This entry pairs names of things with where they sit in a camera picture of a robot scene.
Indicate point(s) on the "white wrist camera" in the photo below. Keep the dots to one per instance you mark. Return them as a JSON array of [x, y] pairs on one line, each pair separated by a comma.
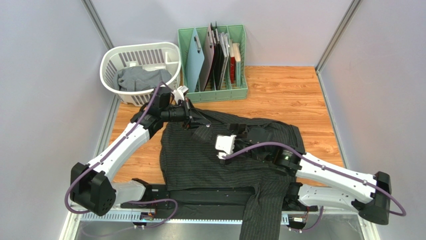
[[179, 94], [224, 145]]

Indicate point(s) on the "grey shirt in basket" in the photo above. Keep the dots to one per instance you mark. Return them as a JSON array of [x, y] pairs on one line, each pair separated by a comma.
[[137, 79]]

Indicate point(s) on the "red book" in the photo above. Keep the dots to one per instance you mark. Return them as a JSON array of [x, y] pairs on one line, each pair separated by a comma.
[[231, 61]]

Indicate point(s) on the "white laundry basket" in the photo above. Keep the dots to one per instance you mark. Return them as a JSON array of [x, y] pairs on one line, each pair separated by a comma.
[[150, 57]]

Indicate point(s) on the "black folder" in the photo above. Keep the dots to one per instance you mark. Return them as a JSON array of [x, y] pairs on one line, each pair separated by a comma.
[[217, 54]]

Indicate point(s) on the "blue clipboard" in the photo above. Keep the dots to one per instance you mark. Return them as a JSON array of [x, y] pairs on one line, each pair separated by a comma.
[[194, 62]]

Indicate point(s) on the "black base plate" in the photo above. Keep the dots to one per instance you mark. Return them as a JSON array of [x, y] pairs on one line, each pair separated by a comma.
[[207, 203]]

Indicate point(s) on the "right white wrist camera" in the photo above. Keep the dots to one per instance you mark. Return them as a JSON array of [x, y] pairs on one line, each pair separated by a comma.
[[224, 145]]

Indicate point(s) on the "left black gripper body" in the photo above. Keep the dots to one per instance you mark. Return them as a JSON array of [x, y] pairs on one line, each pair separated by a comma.
[[179, 113]]

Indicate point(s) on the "mauve clipboard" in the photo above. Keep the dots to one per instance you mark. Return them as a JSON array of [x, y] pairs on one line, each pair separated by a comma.
[[208, 51]]

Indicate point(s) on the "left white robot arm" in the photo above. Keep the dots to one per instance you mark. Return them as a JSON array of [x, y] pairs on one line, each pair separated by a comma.
[[91, 184]]

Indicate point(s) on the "green file organizer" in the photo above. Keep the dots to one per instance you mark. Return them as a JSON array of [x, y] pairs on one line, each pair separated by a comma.
[[229, 91]]

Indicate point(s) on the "green spine book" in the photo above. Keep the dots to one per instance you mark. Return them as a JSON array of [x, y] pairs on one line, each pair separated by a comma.
[[237, 68]]

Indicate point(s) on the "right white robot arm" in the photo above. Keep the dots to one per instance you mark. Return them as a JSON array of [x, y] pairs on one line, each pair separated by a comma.
[[369, 195]]

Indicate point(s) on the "grey notebook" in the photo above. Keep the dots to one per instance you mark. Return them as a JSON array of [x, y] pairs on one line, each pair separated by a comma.
[[224, 43]]

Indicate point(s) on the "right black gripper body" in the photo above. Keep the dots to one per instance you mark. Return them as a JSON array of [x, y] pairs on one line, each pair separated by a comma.
[[240, 140]]

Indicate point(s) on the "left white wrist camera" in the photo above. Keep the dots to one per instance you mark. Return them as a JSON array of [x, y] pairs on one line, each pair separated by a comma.
[[179, 94]]

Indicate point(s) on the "black pinstriped long sleeve shirt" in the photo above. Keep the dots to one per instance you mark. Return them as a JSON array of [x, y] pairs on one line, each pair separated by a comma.
[[188, 159]]

